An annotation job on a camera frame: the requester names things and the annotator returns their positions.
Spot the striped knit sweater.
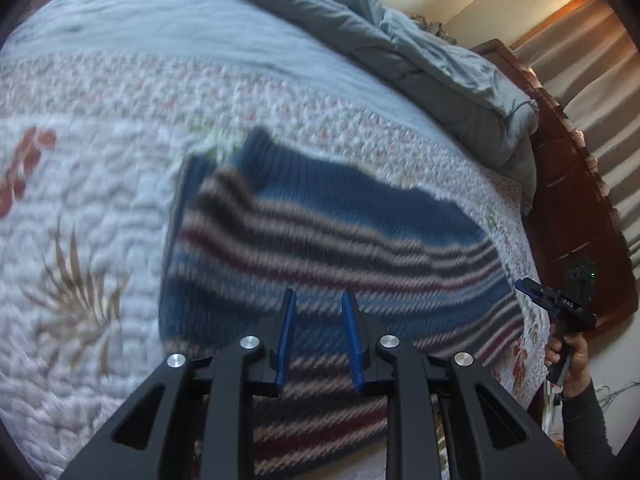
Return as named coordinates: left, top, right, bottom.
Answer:
left=158, top=129, right=524, bottom=479

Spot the right forearm dark sleeve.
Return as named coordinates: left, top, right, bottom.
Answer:
left=562, top=382, right=615, bottom=479

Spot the right hand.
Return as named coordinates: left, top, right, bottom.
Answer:
left=544, top=324, right=592, bottom=399

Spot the grey blue comforter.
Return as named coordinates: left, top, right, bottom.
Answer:
left=250, top=0, right=538, bottom=214

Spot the beige curtain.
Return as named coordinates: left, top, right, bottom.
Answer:
left=515, top=0, right=640, bottom=275

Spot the floral white quilt bedspread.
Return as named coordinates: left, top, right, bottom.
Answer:
left=1, top=0, right=535, bottom=479

